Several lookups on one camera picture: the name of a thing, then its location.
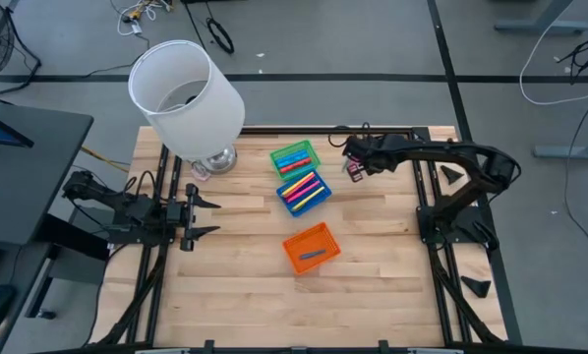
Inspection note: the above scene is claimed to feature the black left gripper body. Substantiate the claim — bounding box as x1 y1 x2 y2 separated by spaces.
167 183 201 253

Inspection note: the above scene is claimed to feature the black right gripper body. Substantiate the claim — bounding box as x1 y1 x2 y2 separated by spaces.
341 133 394 174

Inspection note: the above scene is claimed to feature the small clear plastic object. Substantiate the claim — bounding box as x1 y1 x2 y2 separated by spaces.
191 160 211 182

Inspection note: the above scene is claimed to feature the green plastic basket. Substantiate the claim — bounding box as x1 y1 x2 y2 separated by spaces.
269 139 323 183

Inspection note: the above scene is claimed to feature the orange plastic basket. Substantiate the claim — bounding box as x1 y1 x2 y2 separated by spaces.
281 220 342 275

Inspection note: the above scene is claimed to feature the blue plastic basket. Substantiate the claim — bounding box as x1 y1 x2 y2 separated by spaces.
275 168 333 218

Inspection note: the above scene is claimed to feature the black spare gripper finger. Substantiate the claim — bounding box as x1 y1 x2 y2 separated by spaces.
440 164 465 187
459 274 493 300

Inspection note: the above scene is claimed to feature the white table lamp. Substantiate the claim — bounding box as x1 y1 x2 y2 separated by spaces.
127 38 247 176

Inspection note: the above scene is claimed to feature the black desk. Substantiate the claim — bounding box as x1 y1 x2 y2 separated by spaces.
0 100 111 321

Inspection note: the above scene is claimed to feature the grey desk leg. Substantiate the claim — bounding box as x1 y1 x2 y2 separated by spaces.
493 0 588 35
532 135 588 161

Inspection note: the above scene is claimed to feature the black aluminium table frame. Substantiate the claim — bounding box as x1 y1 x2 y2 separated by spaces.
89 125 524 354

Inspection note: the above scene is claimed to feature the yellow floor cable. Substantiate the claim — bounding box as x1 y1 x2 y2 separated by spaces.
80 145 131 174

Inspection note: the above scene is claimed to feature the black coiled cable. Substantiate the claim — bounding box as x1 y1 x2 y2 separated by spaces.
205 17 236 55

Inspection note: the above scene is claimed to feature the white floor cable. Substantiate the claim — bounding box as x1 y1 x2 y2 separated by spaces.
518 0 588 107

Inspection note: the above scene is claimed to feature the white cable bundle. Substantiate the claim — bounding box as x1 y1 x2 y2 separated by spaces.
115 0 173 36

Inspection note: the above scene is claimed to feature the black floor cable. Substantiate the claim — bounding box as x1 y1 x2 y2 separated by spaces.
562 83 588 274

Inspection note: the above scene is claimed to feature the black cable bundle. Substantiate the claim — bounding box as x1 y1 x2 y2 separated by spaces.
557 19 588 85

